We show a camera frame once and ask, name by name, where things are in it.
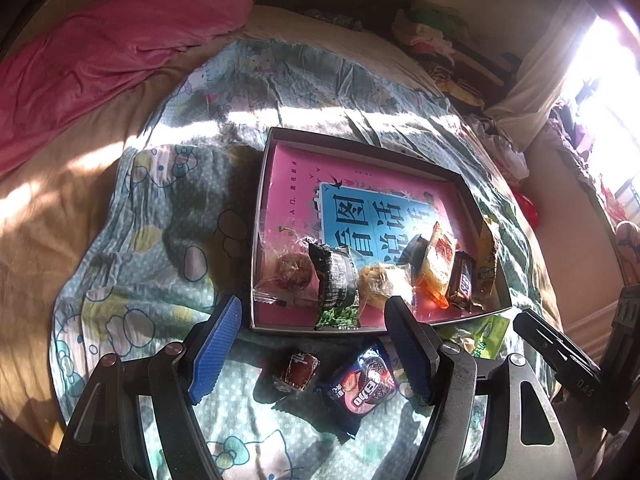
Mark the green snack packet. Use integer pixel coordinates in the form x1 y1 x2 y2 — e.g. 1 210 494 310
437 315 510 360

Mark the blue oreo packet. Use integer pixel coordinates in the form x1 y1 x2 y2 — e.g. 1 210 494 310
316 339 397 439

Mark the brown snickers bar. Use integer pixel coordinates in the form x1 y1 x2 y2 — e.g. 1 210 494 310
446 250 475 311

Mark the orange cake snack packet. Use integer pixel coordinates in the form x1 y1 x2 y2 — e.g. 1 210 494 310
416 222 458 310

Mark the clear red candy packet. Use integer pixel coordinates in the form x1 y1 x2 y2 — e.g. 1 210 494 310
252 226 319 309

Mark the clear pastry snack packet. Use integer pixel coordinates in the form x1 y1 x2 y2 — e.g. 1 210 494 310
358 262 414 316

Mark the small dark red candy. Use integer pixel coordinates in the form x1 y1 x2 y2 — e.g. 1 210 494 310
273 349 320 394

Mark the black snack packet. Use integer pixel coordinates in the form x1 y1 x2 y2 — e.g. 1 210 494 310
308 242 360 330

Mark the yellow long snack bar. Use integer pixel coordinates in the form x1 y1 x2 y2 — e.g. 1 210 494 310
473 217 498 301

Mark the cartoon print blanket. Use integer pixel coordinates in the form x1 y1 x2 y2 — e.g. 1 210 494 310
49 39 560 479

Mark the dark cardboard box tray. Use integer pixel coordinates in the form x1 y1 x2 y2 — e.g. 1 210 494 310
248 127 513 336

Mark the pink blue book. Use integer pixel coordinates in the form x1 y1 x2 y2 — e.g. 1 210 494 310
257 142 494 328

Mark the red plastic bag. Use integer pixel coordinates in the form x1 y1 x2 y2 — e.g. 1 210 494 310
513 190 539 230

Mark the white pink clothes bag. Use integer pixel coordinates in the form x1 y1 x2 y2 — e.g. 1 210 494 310
465 114 529 186

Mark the beige curtain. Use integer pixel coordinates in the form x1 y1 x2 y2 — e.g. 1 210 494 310
486 0 597 152

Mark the pink quilt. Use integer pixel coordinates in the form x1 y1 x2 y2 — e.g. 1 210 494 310
1 0 253 174

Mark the pile of clothes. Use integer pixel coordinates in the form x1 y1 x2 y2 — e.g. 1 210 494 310
391 0 522 106

